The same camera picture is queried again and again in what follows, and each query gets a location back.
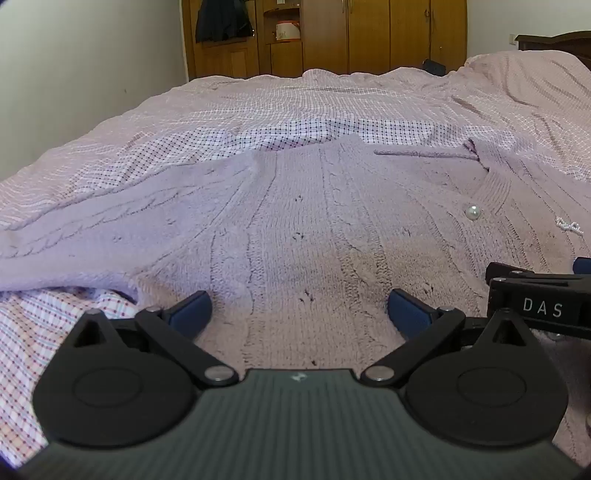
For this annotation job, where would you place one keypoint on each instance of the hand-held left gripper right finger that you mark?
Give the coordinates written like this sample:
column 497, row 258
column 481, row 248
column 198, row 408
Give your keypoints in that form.
column 408, row 314

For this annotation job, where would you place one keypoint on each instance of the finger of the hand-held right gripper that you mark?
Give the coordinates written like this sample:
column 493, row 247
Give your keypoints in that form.
column 531, row 304
column 582, row 266

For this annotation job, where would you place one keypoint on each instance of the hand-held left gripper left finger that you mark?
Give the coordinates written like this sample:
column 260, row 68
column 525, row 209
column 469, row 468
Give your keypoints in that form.
column 193, row 308

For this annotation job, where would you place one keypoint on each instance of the lilac knit cardigan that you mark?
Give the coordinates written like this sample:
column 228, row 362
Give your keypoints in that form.
column 295, row 240

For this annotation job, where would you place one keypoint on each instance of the dark wooden headboard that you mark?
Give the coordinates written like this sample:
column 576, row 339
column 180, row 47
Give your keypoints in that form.
column 554, row 42

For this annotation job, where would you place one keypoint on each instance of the pink checkered bedsheet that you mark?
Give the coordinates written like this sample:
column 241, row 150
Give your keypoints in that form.
column 277, row 99

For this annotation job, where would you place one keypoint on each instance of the small dark object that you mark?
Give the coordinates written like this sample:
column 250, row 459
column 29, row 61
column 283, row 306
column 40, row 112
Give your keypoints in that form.
column 434, row 67

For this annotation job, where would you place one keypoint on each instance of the wooden wardrobe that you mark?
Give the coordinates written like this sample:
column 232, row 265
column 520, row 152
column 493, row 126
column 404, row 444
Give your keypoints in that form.
column 369, row 37

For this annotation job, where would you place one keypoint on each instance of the dark hanging garment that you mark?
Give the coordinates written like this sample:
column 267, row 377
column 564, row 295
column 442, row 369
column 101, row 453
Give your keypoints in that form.
column 221, row 21

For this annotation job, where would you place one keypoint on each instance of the white round container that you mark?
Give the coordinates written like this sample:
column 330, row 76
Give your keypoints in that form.
column 287, row 30

